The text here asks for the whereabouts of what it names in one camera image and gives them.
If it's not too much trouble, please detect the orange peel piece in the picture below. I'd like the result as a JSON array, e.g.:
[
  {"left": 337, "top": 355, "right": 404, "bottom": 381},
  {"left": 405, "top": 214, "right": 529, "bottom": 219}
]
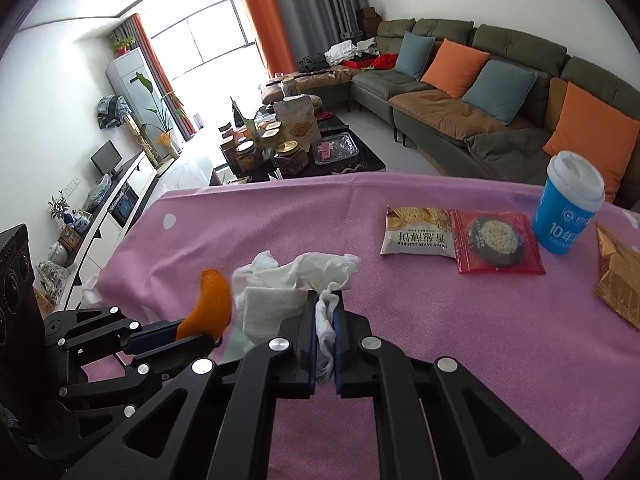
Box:
[{"left": 175, "top": 268, "right": 233, "bottom": 341}]

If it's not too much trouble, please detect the orange cushion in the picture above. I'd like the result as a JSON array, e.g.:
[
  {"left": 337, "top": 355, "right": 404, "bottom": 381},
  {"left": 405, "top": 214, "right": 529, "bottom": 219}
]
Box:
[
  {"left": 420, "top": 39, "right": 491, "bottom": 100},
  {"left": 542, "top": 81, "right": 640, "bottom": 190}
]

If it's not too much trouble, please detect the clear snack bag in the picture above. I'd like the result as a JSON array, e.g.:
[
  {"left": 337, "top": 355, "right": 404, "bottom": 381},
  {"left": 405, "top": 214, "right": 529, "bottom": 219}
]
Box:
[{"left": 272, "top": 96, "right": 322, "bottom": 153}]

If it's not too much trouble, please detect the clear plastic bag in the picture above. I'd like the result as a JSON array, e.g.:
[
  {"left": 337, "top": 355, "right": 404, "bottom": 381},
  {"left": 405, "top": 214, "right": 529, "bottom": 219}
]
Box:
[{"left": 86, "top": 175, "right": 113, "bottom": 206}]

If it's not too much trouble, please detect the white ceramic jar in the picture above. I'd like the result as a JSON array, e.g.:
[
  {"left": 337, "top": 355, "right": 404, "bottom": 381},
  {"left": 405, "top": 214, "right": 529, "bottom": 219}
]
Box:
[{"left": 47, "top": 241, "right": 71, "bottom": 267}]

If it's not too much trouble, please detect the potted plant red pot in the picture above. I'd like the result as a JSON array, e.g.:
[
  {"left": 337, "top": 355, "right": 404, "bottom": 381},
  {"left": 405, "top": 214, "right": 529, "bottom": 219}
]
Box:
[{"left": 110, "top": 35, "right": 138, "bottom": 57}]

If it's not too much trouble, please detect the blue paper cup white lid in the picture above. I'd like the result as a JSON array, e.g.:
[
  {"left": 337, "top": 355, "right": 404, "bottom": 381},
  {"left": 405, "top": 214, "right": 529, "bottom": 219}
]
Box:
[{"left": 531, "top": 150, "right": 607, "bottom": 257}]

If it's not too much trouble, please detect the black coffee table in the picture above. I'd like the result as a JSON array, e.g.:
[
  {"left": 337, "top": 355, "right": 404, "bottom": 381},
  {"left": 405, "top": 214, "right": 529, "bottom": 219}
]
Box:
[{"left": 210, "top": 107, "right": 388, "bottom": 188}]

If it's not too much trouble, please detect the golden foil packet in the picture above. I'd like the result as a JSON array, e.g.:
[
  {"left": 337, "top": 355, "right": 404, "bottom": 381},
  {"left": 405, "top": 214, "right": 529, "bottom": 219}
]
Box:
[{"left": 594, "top": 221, "right": 640, "bottom": 332}]

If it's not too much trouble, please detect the beige cracker packet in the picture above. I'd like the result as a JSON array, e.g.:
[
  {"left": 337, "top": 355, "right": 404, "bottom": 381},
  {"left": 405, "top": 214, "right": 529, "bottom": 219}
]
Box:
[{"left": 380, "top": 205, "right": 457, "bottom": 259}]

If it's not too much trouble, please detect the fan with blue patterned cover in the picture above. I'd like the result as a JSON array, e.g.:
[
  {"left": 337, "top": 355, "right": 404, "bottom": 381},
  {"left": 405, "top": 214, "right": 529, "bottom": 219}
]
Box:
[{"left": 96, "top": 94, "right": 151, "bottom": 156}]

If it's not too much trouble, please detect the white standing air conditioner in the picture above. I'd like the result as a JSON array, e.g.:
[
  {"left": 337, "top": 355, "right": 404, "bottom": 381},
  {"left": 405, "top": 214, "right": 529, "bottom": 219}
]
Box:
[{"left": 106, "top": 47, "right": 166, "bottom": 136}]

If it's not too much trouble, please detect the red snack packet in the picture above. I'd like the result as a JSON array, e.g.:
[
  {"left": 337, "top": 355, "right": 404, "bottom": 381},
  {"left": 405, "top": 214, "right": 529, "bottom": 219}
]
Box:
[{"left": 448, "top": 209, "right": 546, "bottom": 276}]

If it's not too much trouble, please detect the brown cardboard box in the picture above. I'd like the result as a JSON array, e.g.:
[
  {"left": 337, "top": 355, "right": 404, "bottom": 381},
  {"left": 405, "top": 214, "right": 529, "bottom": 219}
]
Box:
[{"left": 356, "top": 6, "right": 383, "bottom": 41}]

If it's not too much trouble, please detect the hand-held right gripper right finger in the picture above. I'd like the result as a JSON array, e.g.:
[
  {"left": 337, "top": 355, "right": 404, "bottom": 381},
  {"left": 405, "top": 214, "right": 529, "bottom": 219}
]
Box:
[{"left": 332, "top": 290, "right": 583, "bottom": 480}]

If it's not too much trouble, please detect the brown sofa seat pad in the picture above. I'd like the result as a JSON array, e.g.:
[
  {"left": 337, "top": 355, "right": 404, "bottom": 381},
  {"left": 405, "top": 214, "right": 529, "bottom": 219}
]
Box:
[{"left": 389, "top": 89, "right": 536, "bottom": 143}]

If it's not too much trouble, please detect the folded white tissue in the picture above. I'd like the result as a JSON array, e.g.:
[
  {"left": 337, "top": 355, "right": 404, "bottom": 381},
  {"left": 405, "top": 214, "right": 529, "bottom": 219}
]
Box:
[{"left": 231, "top": 250, "right": 313, "bottom": 347}]

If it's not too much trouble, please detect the pink floral tablecloth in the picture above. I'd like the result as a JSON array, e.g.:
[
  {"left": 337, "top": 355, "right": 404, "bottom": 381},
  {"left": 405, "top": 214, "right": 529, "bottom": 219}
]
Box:
[{"left": 80, "top": 170, "right": 640, "bottom": 480}]

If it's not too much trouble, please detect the blue vase with branches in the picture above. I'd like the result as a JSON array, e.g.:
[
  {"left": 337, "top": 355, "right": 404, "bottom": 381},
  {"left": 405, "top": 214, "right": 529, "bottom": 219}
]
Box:
[{"left": 47, "top": 190, "right": 73, "bottom": 223}]

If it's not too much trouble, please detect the white tissue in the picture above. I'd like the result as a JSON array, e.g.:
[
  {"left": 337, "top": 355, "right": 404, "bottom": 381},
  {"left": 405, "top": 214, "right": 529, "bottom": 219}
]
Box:
[
  {"left": 292, "top": 252, "right": 362, "bottom": 386},
  {"left": 231, "top": 250, "right": 313, "bottom": 347}
]

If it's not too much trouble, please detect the large window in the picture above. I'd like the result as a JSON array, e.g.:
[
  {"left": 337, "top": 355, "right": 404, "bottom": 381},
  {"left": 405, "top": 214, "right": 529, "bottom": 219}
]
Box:
[{"left": 142, "top": 0, "right": 271, "bottom": 111}]

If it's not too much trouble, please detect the tall leafy green plant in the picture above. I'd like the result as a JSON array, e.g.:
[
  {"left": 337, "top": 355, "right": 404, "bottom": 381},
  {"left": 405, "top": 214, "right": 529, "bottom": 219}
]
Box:
[{"left": 135, "top": 72, "right": 187, "bottom": 161}]

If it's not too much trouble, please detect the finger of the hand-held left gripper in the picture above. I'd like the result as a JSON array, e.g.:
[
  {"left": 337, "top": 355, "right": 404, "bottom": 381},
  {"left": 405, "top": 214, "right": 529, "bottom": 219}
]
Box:
[
  {"left": 42, "top": 305, "right": 186, "bottom": 357},
  {"left": 54, "top": 334, "right": 224, "bottom": 417}
]

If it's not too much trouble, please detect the white tv cabinet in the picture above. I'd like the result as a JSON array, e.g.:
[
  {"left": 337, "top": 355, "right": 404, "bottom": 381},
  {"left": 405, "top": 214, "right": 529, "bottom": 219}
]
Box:
[{"left": 32, "top": 152, "right": 161, "bottom": 311}]

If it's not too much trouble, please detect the clear plastic tray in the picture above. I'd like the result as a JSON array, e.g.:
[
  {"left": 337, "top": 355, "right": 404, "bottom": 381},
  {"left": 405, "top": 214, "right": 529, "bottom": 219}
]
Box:
[{"left": 311, "top": 131, "right": 362, "bottom": 166}]

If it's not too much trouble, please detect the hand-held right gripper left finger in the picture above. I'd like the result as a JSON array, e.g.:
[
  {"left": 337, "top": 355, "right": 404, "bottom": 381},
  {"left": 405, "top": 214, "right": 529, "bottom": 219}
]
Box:
[{"left": 60, "top": 290, "right": 318, "bottom": 480}]

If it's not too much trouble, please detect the green sofa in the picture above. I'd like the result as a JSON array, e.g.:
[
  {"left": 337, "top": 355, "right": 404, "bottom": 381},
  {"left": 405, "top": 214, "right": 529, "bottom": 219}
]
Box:
[{"left": 260, "top": 17, "right": 640, "bottom": 211}]

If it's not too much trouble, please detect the pile of clothes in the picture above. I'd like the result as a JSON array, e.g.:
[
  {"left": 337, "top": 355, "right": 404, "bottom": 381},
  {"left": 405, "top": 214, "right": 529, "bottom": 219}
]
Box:
[{"left": 299, "top": 40, "right": 383, "bottom": 68}]

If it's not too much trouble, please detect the red cloth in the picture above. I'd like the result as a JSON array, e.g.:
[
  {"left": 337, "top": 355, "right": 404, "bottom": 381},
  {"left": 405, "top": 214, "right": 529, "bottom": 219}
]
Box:
[{"left": 342, "top": 52, "right": 401, "bottom": 72}]

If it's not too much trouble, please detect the cluster of glass jars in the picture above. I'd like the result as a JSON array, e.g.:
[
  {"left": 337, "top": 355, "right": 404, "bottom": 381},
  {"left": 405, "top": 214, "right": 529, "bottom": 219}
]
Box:
[{"left": 220, "top": 115, "right": 310, "bottom": 181}]

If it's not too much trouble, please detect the vase with yellow flowers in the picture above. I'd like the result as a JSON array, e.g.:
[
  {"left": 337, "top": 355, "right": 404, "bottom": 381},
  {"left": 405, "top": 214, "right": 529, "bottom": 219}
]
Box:
[{"left": 156, "top": 130, "right": 181, "bottom": 160}]

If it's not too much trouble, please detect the blue cushion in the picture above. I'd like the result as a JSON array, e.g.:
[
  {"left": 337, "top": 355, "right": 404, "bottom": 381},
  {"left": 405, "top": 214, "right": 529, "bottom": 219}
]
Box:
[
  {"left": 461, "top": 59, "right": 538, "bottom": 127},
  {"left": 395, "top": 31, "right": 436, "bottom": 81}
]

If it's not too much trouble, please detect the clear bag of small packets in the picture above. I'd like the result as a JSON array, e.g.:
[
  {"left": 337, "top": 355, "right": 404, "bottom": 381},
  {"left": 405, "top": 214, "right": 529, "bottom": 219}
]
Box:
[{"left": 34, "top": 260, "right": 71, "bottom": 296}]

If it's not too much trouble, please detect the black monitor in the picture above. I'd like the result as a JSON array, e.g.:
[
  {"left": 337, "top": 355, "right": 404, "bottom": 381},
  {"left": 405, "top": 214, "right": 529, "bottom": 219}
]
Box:
[{"left": 90, "top": 141, "right": 123, "bottom": 177}]

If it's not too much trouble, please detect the grey and orange curtain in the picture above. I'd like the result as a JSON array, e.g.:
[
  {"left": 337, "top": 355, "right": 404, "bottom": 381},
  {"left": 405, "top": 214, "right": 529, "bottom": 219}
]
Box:
[{"left": 112, "top": 15, "right": 198, "bottom": 141}]

